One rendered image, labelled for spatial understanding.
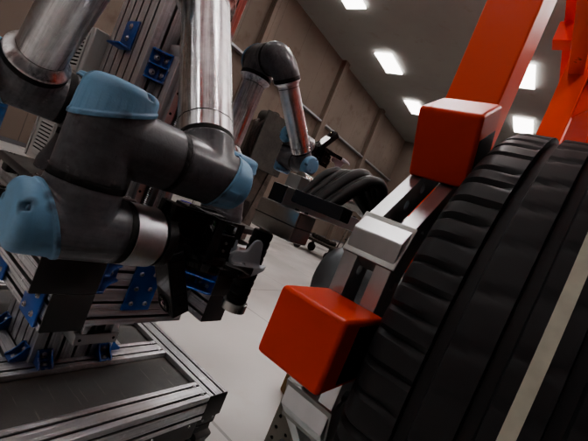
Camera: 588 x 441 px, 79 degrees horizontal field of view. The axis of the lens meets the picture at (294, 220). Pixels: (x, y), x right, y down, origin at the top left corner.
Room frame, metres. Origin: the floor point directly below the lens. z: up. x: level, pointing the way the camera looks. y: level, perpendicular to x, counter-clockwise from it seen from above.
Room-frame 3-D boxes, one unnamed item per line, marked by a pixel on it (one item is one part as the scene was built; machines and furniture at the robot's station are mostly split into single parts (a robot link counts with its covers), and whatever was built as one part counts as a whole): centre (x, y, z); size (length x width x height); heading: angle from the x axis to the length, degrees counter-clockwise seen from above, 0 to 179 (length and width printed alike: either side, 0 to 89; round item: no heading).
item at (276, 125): (7.17, 1.36, 1.27); 1.33 x 1.16 x 2.53; 145
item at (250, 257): (0.56, 0.04, 0.85); 0.09 x 0.03 x 0.06; 136
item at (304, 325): (0.35, -0.07, 0.85); 0.09 x 0.08 x 0.07; 144
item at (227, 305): (0.61, 0.04, 0.83); 0.04 x 0.04 x 0.16
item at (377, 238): (0.61, -0.25, 0.85); 0.54 x 0.07 x 0.54; 144
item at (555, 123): (2.75, -1.53, 1.75); 0.19 x 0.19 x 2.45; 54
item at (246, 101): (1.34, 0.33, 1.19); 0.15 x 0.12 x 0.55; 41
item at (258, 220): (0.59, 0.02, 0.93); 0.09 x 0.05 x 0.05; 54
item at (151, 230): (0.43, 0.17, 0.85); 0.08 x 0.05 x 0.08; 54
